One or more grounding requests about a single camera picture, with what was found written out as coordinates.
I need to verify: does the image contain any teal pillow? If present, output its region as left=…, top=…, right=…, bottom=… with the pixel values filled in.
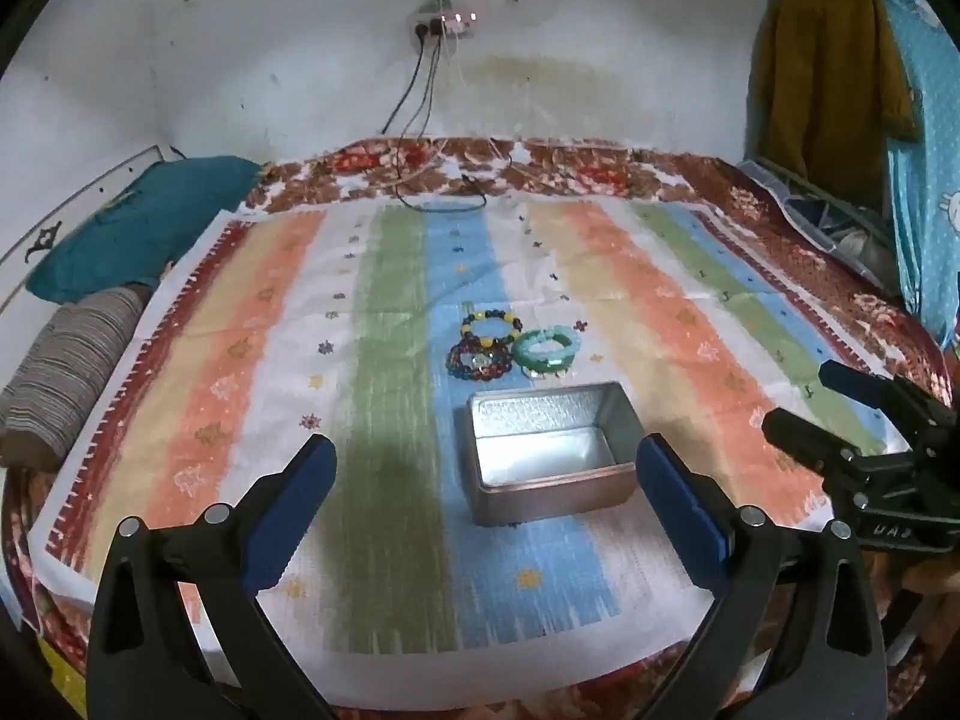
left=27, top=156, right=263, bottom=305

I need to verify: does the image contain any dark red and blue bead bracelet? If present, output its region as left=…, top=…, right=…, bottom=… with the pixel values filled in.
left=445, top=337, right=515, bottom=385

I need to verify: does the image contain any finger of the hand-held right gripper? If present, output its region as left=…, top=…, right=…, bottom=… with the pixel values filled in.
left=818, top=359, right=955, bottom=436
left=760, top=408, right=912, bottom=482

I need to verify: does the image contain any yellow and dark bead bracelet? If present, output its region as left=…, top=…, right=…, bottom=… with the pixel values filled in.
left=459, top=305, right=524, bottom=350

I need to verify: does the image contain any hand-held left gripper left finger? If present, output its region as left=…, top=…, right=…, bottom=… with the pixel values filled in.
left=87, top=433, right=339, bottom=720

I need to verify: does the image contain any striped bolster pillow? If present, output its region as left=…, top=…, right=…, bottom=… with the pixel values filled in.
left=0, top=286, right=155, bottom=470

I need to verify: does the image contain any grey patterned cloth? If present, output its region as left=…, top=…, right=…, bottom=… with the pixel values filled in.
left=736, top=156, right=905, bottom=293

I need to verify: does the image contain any metal tin box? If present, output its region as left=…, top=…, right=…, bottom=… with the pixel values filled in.
left=456, top=381, right=646, bottom=529

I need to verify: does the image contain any wall power strip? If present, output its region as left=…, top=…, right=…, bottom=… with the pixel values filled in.
left=409, top=3, right=482, bottom=43

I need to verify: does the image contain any brown hanging garment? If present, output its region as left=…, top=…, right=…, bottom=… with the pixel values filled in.
left=747, top=0, right=922, bottom=200

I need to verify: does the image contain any black cable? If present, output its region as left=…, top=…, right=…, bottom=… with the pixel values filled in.
left=393, top=36, right=514, bottom=212
left=381, top=31, right=430, bottom=137

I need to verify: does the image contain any red floral blanket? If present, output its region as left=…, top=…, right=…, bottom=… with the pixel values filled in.
left=0, top=133, right=960, bottom=720

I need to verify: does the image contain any person's right hand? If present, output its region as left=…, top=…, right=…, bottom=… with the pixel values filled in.
left=900, top=559, right=960, bottom=620

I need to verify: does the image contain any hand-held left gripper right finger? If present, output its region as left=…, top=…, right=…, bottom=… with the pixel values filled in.
left=635, top=435, right=895, bottom=720

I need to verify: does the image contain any green bead bracelet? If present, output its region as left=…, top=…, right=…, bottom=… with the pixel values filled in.
left=511, top=326, right=584, bottom=380

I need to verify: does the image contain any striped pastel cloth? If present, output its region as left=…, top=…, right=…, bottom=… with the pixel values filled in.
left=34, top=199, right=912, bottom=672

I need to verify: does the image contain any blue dotted hanging cloth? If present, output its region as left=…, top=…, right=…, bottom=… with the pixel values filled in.
left=840, top=0, right=960, bottom=350

